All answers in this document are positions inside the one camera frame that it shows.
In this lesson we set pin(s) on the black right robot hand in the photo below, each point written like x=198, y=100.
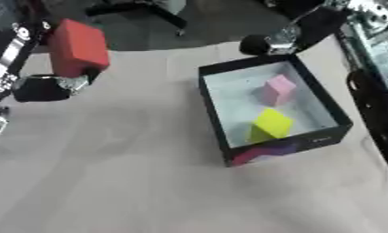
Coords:
x=254, y=45

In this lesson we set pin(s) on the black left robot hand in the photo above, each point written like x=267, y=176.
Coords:
x=39, y=88

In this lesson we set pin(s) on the red rectangular block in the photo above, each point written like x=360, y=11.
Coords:
x=77, y=45

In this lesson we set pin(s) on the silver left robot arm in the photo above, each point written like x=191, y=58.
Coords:
x=7, y=62

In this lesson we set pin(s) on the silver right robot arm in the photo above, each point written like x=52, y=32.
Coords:
x=376, y=45

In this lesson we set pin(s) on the black box with white inside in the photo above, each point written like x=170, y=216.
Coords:
x=223, y=100

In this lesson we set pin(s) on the pink block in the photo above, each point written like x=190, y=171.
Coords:
x=278, y=89

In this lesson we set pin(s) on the yellow block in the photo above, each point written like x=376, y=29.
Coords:
x=272, y=123

